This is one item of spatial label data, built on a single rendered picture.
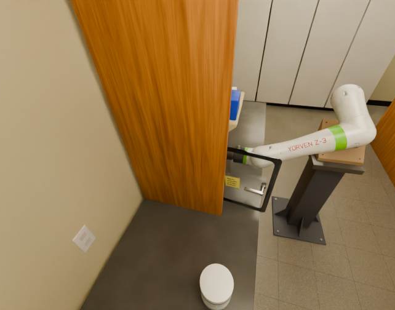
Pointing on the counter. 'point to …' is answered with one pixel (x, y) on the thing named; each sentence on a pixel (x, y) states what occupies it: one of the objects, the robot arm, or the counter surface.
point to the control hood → (237, 114)
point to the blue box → (234, 104)
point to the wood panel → (168, 90)
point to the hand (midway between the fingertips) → (199, 148)
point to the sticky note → (232, 181)
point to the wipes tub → (216, 286)
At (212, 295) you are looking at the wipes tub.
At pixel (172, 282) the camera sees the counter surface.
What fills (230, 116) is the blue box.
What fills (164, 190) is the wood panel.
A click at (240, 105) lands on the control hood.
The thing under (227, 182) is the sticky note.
